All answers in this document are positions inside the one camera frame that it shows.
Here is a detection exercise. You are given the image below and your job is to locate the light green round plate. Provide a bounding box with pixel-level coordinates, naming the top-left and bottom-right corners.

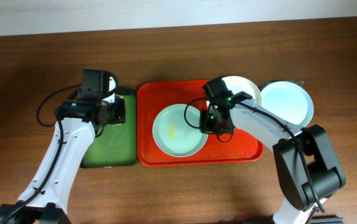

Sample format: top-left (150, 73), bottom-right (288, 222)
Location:
top-left (152, 104), bottom-right (208, 157)

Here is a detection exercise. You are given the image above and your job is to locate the light blue round plate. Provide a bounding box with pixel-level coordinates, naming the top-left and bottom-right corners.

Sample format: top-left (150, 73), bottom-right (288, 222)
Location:
top-left (260, 81), bottom-right (314, 126)

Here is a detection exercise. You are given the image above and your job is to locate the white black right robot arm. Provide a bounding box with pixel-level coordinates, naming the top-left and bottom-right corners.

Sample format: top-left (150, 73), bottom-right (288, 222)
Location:
top-left (200, 91), bottom-right (346, 223)

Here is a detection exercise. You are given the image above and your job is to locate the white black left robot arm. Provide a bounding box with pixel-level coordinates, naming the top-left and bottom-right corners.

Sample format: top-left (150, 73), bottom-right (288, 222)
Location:
top-left (0, 98), bottom-right (126, 223)

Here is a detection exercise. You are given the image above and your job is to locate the dark green rectangular tray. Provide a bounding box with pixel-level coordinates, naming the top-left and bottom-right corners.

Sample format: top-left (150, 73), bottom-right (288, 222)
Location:
top-left (80, 89), bottom-right (136, 168)

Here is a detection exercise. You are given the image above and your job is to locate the red plastic tray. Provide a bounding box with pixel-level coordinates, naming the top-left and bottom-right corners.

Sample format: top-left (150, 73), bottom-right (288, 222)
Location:
top-left (136, 80), bottom-right (264, 167)

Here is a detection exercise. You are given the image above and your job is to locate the cream round plate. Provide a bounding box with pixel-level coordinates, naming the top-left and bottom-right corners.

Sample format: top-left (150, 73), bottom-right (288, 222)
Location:
top-left (207, 76), bottom-right (262, 105)

